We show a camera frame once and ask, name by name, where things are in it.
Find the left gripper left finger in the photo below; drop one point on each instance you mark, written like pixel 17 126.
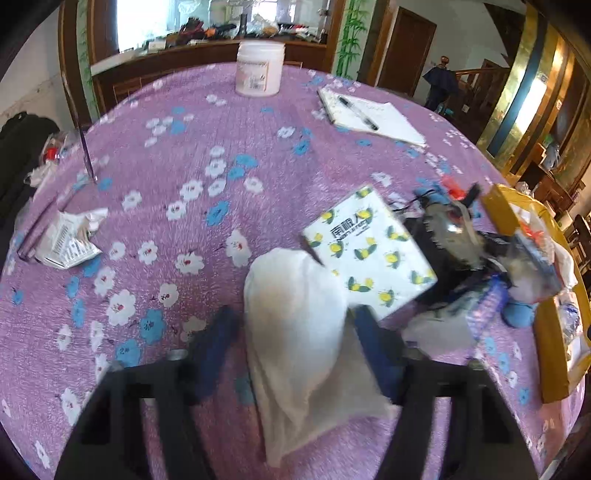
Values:
pixel 108 441

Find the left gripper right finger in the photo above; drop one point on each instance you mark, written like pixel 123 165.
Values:
pixel 453 422

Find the blue knitted cloth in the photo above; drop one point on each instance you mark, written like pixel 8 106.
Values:
pixel 518 314

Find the bagged colourful sponge strips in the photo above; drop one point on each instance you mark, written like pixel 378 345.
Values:
pixel 530 263

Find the white cloth bag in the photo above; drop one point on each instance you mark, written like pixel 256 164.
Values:
pixel 307 366

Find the lemon print tissue pack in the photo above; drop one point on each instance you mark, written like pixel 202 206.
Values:
pixel 371 252

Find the blue Vinda tissue bag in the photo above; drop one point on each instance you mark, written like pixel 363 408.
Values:
pixel 570 320

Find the gold-edged white foam box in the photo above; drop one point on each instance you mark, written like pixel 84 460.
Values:
pixel 558 377

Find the crumpled silver wrapper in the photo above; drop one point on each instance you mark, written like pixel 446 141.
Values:
pixel 66 242

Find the red and blue cloth scrap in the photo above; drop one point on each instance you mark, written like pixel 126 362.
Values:
pixel 443 186

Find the black backpack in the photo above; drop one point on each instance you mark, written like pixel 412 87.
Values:
pixel 22 139

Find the white notepad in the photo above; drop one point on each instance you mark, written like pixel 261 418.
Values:
pixel 392 123

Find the black pen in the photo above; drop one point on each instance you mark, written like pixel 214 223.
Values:
pixel 359 113

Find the wooden sideboard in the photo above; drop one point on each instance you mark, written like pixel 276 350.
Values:
pixel 121 81

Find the white plastic jar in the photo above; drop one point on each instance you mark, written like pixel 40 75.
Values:
pixel 259 66

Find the small motor with wires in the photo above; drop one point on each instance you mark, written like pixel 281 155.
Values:
pixel 450 243

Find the dark jacket on post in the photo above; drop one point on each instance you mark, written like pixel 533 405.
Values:
pixel 443 83

